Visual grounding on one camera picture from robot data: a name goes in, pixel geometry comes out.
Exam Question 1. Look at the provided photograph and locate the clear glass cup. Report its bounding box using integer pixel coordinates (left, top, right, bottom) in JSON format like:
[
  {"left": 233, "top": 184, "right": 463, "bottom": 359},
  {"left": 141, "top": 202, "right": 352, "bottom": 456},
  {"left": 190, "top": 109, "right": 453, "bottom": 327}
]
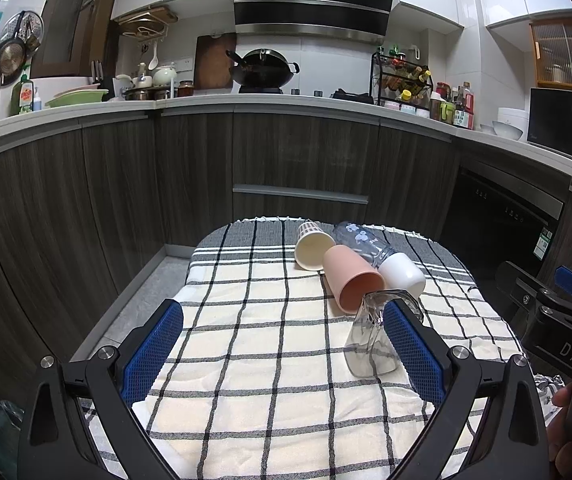
[{"left": 343, "top": 289, "right": 423, "bottom": 378}]

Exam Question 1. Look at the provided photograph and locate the pink plastic cup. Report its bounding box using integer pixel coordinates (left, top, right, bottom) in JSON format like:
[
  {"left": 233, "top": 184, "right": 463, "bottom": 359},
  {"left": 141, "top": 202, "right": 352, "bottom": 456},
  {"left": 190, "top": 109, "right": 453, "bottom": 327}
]
[{"left": 323, "top": 245, "right": 386, "bottom": 314}]

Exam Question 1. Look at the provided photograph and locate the patterned paper cup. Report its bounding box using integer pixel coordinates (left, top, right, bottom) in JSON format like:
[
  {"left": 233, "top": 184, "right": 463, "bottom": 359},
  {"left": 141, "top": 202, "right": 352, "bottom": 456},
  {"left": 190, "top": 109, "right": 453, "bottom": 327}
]
[{"left": 295, "top": 220, "right": 336, "bottom": 271}]

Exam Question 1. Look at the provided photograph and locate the green plastic bag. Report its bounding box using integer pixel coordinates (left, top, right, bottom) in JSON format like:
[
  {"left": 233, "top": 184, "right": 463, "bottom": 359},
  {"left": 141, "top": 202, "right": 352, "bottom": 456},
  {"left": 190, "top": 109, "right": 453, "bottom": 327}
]
[{"left": 0, "top": 400, "right": 24, "bottom": 479}]

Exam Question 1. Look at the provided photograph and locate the clear bottle with white cap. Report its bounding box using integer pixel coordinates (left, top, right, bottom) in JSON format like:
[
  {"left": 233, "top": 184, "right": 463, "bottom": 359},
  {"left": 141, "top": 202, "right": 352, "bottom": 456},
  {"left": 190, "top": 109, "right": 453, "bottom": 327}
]
[{"left": 333, "top": 221, "right": 426, "bottom": 299}]

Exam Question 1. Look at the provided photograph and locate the black dishwasher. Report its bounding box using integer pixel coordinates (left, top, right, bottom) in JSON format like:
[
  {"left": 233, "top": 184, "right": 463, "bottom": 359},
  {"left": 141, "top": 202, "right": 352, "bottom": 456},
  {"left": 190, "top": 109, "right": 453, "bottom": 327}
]
[{"left": 440, "top": 162, "right": 564, "bottom": 283}]

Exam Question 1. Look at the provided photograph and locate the black microwave oven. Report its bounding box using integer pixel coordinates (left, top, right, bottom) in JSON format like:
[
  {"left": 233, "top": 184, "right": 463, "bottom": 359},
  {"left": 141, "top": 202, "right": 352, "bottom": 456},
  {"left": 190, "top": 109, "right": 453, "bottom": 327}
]
[{"left": 527, "top": 88, "right": 572, "bottom": 157}]

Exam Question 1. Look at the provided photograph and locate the white bowl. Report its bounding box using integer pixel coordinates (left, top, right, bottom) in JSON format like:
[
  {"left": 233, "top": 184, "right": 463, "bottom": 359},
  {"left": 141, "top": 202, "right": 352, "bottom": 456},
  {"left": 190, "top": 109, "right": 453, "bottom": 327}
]
[{"left": 492, "top": 120, "right": 524, "bottom": 141}]

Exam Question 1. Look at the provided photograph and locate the checkered white grey cloth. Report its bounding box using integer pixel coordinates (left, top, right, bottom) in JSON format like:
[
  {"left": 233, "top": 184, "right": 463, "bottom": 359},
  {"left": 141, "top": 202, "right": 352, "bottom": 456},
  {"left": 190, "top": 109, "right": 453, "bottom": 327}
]
[{"left": 77, "top": 216, "right": 563, "bottom": 480}]

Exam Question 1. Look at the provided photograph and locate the red label sauce bottle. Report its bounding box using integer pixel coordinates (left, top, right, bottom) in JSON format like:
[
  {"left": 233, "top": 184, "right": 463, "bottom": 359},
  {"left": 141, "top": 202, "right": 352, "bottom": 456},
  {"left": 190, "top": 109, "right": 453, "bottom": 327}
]
[{"left": 453, "top": 81, "right": 475, "bottom": 130}]

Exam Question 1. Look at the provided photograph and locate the black spice rack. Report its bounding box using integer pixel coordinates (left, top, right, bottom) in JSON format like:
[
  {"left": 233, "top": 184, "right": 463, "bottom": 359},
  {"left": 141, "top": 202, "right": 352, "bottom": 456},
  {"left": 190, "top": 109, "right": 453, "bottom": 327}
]
[{"left": 369, "top": 51, "right": 435, "bottom": 110}]

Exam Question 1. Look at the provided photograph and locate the black wok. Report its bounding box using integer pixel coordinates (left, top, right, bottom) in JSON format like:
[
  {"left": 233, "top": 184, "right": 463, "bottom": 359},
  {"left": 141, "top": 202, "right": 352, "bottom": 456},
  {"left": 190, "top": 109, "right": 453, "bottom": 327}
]
[{"left": 225, "top": 49, "right": 300, "bottom": 91}]

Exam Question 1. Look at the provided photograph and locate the green dish basin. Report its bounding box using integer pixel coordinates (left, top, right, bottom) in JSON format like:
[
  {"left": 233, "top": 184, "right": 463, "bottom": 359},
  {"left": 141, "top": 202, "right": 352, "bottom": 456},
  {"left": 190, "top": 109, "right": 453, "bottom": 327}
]
[{"left": 45, "top": 88, "right": 108, "bottom": 108}]

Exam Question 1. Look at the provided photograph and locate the green dish soap bottle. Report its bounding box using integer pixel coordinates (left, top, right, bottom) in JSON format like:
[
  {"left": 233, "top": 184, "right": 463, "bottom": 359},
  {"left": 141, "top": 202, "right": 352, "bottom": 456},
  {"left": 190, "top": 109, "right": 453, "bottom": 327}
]
[{"left": 10, "top": 73, "right": 34, "bottom": 116}]

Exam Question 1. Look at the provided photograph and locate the wooden cutting board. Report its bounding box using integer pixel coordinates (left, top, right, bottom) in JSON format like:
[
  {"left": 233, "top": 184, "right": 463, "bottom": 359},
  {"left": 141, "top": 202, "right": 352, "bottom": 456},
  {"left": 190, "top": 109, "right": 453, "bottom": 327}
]
[{"left": 194, "top": 32, "right": 237, "bottom": 90}]

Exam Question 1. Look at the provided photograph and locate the white teapot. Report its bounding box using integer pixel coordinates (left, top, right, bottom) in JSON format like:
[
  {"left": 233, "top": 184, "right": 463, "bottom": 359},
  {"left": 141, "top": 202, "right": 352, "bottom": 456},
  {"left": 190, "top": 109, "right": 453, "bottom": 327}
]
[{"left": 152, "top": 63, "right": 176, "bottom": 87}]

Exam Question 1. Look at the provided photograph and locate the hanging frying pan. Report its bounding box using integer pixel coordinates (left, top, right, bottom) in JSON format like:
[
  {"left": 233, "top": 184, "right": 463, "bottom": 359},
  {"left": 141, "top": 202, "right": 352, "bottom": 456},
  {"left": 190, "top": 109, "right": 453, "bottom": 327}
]
[{"left": 0, "top": 10, "right": 44, "bottom": 88}]

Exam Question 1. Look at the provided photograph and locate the grey drawer handle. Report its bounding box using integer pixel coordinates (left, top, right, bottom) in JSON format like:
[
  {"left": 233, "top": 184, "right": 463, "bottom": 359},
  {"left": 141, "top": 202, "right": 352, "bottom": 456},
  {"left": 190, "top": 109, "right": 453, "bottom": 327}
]
[{"left": 233, "top": 184, "right": 368, "bottom": 205}]

